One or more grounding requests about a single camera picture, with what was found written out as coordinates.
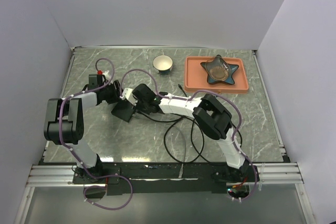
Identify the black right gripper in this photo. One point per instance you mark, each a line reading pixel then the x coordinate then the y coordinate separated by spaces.
pixel 147 112

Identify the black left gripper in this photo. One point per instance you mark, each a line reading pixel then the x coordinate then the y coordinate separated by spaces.
pixel 116 93

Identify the black network switch box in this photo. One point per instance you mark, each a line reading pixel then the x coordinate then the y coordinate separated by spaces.
pixel 123 110

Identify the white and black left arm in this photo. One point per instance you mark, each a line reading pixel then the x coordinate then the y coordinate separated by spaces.
pixel 64 122

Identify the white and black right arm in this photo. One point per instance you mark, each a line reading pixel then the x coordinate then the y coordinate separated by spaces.
pixel 214 120

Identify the small white teal bowl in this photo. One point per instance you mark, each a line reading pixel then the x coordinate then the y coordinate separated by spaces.
pixel 163 64

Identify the dark blue star dish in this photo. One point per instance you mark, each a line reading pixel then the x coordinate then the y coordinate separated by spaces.
pixel 229 80

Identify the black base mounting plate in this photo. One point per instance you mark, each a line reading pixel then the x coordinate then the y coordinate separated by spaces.
pixel 126 177

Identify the clear glass bowl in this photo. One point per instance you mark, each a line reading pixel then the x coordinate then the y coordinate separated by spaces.
pixel 217 68

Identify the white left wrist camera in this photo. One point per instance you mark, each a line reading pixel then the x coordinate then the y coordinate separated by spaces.
pixel 105 73

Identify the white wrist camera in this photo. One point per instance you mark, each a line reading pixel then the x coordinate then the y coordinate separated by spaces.
pixel 127 94
pixel 105 73

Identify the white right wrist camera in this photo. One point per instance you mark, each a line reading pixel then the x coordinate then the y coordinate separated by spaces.
pixel 127 94

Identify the aluminium frame rail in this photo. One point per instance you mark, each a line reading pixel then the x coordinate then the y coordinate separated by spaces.
pixel 62 175

